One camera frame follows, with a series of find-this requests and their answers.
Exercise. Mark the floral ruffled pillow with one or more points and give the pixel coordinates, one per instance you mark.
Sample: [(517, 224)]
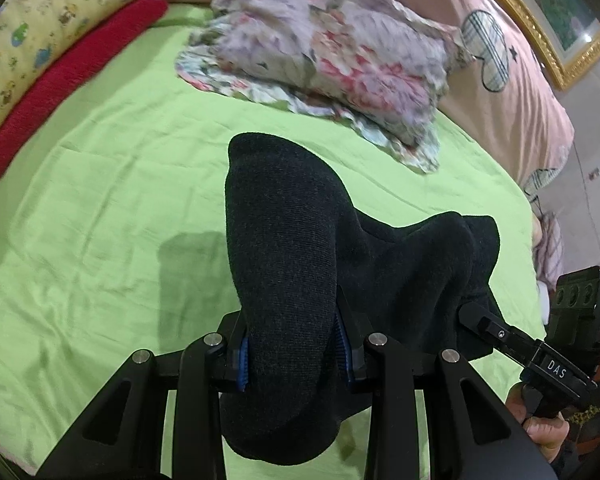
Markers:
[(330, 45)]

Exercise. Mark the yellow cartoon print pillow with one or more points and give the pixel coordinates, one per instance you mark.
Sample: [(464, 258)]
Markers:
[(40, 20)]

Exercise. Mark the black pants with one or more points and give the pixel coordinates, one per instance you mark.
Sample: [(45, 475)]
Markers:
[(280, 260)]

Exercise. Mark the green bed sheet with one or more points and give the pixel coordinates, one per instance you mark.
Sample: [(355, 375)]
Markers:
[(105, 185)]

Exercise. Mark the red cloth roll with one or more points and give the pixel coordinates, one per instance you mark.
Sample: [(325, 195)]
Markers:
[(55, 85)]

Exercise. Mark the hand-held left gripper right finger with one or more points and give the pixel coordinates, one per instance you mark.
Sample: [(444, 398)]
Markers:
[(346, 360)]

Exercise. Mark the pink striped cloth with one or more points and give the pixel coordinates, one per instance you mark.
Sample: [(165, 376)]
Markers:
[(547, 250)]

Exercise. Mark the gold framed landscape painting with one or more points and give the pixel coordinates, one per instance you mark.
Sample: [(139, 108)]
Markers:
[(555, 0)]

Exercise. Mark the person's right hand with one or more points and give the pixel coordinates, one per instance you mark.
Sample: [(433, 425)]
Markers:
[(545, 432)]

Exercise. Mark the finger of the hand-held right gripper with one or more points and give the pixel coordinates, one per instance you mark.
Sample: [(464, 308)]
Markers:
[(500, 332)]

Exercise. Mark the pink quilt with plaid hearts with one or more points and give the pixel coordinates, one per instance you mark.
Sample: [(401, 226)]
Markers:
[(525, 95)]

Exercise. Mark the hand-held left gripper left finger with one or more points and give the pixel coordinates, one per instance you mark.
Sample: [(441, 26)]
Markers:
[(242, 365)]

